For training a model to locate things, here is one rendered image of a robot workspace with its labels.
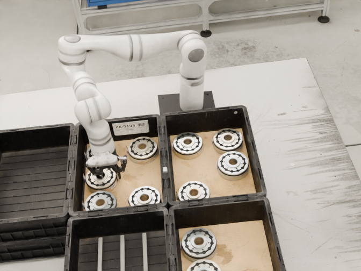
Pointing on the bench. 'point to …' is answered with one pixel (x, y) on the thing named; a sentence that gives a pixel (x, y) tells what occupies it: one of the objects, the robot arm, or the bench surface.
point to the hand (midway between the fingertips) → (110, 176)
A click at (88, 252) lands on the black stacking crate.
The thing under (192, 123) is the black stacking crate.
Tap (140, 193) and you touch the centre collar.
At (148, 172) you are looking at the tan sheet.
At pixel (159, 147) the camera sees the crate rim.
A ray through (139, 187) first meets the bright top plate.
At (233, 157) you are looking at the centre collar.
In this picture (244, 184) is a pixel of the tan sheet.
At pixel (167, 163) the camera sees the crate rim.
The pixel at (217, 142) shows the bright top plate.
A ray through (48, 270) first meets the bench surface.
